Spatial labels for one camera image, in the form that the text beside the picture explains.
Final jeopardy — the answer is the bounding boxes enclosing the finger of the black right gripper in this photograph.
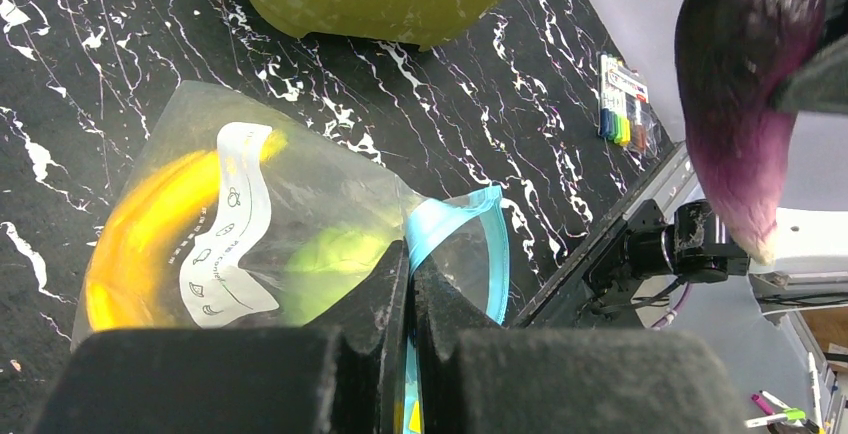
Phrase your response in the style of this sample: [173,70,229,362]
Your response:
[770,35,847,115]

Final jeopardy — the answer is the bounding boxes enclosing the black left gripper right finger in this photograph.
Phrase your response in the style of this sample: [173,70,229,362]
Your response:
[411,261,745,433]

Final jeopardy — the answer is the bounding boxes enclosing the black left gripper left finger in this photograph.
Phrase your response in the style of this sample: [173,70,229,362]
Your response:
[32,241,409,433]

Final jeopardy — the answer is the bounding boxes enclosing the purple eggplant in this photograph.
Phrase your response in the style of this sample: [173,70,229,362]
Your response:
[673,0,824,265]

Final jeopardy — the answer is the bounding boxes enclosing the clear zip bag blue zipper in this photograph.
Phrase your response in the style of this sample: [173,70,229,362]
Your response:
[69,79,511,434]

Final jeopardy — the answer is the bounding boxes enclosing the yellow banana bunch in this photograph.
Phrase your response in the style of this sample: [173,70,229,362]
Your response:
[74,122,290,339]

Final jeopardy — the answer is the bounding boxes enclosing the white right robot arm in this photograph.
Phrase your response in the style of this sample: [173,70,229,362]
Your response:
[579,197,847,316]

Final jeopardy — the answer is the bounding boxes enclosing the clear marker pack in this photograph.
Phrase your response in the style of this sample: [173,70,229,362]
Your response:
[597,52,660,158]

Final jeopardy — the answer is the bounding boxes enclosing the loose markers on desk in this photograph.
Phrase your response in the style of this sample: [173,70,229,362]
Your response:
[744,352,847,433]

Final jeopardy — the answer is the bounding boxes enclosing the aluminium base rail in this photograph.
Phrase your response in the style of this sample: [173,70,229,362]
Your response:
[505,143,697,328]

